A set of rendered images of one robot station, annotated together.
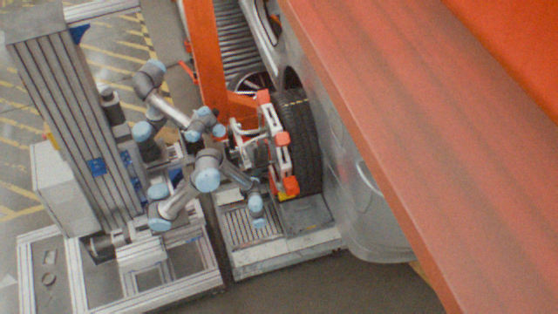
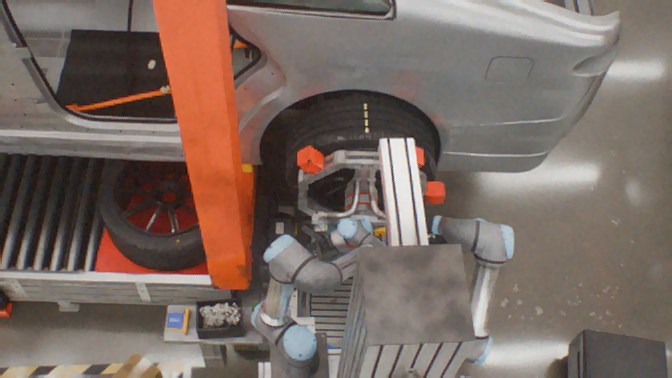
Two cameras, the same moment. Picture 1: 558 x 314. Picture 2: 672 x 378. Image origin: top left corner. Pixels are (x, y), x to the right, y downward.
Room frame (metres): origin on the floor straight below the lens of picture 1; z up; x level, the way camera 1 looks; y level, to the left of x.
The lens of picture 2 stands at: (2.00, 1.73, 3.62)
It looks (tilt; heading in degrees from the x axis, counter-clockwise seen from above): 59 degrees down; 279
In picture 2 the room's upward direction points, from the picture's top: 6 degrees clockwise
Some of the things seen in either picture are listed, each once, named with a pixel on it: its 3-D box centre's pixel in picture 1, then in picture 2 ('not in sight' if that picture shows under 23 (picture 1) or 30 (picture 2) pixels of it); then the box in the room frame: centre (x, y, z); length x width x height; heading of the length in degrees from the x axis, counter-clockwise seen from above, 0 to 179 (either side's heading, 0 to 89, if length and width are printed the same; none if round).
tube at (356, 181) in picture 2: (248, 121); (340, 193); (2.23, 0.17, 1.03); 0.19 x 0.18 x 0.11; 104
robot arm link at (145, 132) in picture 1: (143, 134); (298, 344); (2.23, 0.81, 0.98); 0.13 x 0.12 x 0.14; 152
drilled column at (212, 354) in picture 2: not in sight; (212, 342); (2.69, 0.64, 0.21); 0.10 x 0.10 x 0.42; 14
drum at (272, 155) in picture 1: (262, 151); (361, 206); (2.15, 0.10, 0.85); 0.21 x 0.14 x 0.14; 104
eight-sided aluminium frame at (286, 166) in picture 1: (274, 147); (360, 192); (2.16, 0.03, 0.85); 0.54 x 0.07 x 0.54; 14
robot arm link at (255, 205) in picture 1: (255, 204); not in sight; (1.67, 0.15, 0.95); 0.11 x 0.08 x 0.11; 4
